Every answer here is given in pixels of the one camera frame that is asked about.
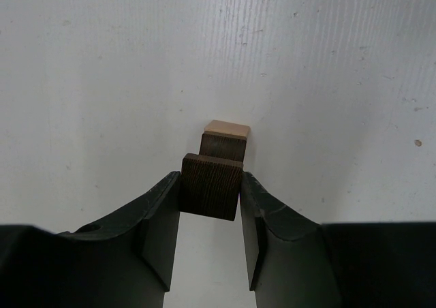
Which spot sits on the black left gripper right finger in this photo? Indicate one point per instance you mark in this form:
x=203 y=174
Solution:
x=295 y=262

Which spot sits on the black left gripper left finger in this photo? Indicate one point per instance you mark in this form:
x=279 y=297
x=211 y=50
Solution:
x=124 y=259

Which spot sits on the dark brown wood block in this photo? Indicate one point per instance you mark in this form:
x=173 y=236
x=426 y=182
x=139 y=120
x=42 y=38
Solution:
x=211 y=179

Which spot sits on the light plain wood cube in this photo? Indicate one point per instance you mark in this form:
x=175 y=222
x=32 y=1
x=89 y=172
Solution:
x=228 y=129

